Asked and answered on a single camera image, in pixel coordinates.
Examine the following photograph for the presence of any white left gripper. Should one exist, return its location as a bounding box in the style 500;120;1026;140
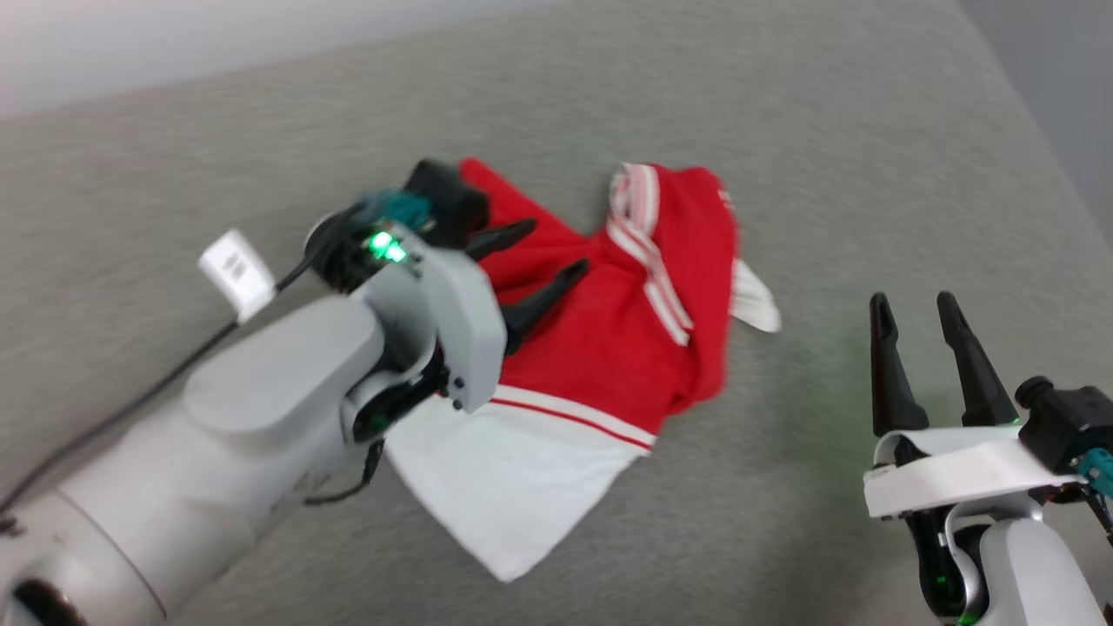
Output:
309;211;590;415

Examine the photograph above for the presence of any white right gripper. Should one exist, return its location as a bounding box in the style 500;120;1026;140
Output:
863;291;1088;521

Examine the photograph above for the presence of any red and white jersey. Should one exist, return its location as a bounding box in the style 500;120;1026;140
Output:
383;158;782;582

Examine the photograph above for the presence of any teal left camera connector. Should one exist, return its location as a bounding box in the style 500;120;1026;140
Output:
359;191;434;232

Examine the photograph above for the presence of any teal camera connector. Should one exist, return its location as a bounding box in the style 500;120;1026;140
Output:
1076;448;1113;498
359;191;434;232

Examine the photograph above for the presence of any teal right camera connector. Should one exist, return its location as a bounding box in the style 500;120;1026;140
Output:
1076;448;1113;498

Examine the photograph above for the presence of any short black cable loop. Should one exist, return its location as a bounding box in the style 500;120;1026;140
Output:
303;442;385;508

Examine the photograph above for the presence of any white cable label tag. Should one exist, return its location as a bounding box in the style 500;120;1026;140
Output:
198;229;277;323

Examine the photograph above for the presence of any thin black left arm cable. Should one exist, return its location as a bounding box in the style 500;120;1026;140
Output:
0;248;324;514

